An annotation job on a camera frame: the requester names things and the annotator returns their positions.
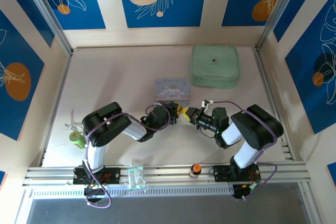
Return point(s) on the large blue poster white leaves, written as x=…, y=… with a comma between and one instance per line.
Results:
x=302, y=77

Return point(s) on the clear plastic bag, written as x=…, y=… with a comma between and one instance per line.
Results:
x=136, y=178

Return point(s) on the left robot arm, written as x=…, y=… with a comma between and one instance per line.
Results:
x=105, y=124

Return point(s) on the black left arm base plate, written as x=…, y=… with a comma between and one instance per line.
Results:
x=113, y=175

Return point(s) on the large blue poster orange oval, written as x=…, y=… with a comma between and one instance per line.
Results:
x=15, y=51

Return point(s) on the aluminium corner post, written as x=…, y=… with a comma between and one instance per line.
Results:
x=275, y=11
x=47, y=11

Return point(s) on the blue poster white flower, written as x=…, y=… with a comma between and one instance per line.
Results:
x=86, y=11

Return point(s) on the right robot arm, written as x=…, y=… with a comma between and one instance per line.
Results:
x=257, y=127

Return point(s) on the aluminium frame rail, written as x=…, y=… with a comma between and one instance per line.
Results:
x=162, y=172

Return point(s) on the green tape roll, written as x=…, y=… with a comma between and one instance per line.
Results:
x=76, y=138

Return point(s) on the orange emergency button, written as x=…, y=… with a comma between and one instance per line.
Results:
x=196, y=168

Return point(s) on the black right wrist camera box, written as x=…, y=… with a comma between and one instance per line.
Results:
x=202, y=113

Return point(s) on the blue cartoon pouch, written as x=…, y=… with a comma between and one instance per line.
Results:
x=170, y=89

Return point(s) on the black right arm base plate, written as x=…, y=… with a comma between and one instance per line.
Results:
x=220, y=174

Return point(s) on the aluminium table edge rail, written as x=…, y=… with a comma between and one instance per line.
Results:
x=61, y=82
x=262, y=72

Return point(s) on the blue poster beige circle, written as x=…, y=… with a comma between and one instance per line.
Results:
x=183, y=11

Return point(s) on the mint green zip case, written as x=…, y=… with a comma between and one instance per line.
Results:
x=214, y=64

